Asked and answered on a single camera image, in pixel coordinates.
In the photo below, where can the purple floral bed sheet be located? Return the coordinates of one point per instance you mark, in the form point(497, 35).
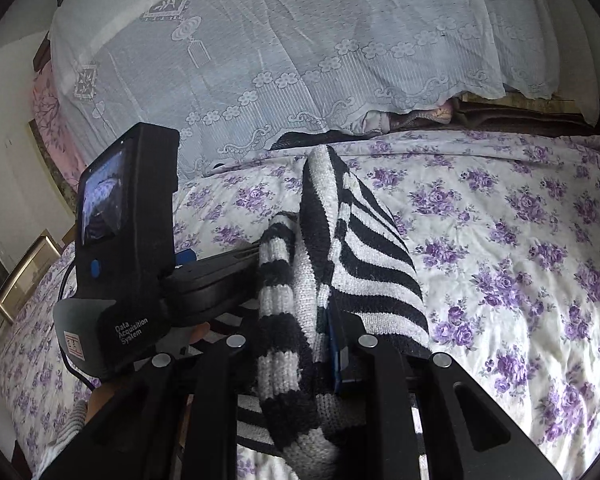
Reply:
point(505, 260)

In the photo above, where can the brown blanket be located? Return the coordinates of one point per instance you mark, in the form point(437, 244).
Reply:
point(505, 120)

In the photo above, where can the person's left forearm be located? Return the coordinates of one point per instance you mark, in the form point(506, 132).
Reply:
point(75, 425)

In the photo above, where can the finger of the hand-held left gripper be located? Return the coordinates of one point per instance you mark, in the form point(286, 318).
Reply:
point(215, 290)

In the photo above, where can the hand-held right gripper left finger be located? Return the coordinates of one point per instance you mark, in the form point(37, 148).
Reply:
point(215, 385)

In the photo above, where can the gold picture frame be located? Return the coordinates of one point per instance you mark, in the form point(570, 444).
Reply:
point(25, 272)

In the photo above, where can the person's left hand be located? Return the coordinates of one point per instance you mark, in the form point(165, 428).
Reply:
point(200, 335)

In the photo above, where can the black white striped sweater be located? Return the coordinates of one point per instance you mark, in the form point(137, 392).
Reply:
point(370, 270)

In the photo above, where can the black knitted cloth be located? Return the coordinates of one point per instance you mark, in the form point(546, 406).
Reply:
point(310, 137)

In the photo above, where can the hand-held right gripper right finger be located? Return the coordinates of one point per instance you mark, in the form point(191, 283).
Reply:
point(336, 360)

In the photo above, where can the pink cloth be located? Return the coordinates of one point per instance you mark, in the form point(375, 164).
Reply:
point(55, 130)

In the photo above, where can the white lace cover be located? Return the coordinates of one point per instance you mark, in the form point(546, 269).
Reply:
point(305, 35)

